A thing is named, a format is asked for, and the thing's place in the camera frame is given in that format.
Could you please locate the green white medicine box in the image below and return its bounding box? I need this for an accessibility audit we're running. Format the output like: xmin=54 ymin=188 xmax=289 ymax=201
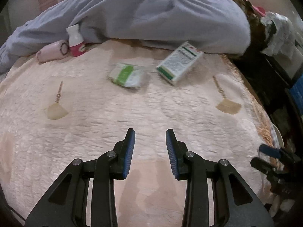
xmin=156 ymin=42 xmax=204 ymax=86

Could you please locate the small green white box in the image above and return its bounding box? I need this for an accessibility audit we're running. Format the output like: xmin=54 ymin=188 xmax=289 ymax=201
xmin=108 ymin=63 xmax=150 ymax=89

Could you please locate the cream round trash bin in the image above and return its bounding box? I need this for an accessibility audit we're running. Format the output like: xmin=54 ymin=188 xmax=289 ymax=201
xmin=272 ymin=124 xmax=284 ymax=148

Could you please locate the blue tissue package stack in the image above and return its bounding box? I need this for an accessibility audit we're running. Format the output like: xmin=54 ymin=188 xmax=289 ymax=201
xmin=290 ymin=76 xmax=303 ymax=113

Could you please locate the pink quilted bedspread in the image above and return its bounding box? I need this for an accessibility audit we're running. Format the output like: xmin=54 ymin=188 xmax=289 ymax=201
xmin=1 ymin=40 xmax=271 ymax=226

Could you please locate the white crumpled plastic bag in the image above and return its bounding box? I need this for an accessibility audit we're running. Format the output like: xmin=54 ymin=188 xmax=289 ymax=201
xmin=260 ymin=12 xmax=296 ymax=59

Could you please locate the grey-blue duvet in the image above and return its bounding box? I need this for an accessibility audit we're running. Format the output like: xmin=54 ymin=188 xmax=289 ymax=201
xmin=1 ymin=0 xmax=251 ymax=73

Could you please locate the white pink-label bottle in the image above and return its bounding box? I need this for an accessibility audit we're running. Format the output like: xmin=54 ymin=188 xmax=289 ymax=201
xmin=66 ymin=24 xmax=86 ymax=57

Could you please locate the pink rolled pouch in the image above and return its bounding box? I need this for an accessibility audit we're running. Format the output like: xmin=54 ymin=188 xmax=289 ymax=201
xmin=36 ymin=40 xmax=69 ymax=63

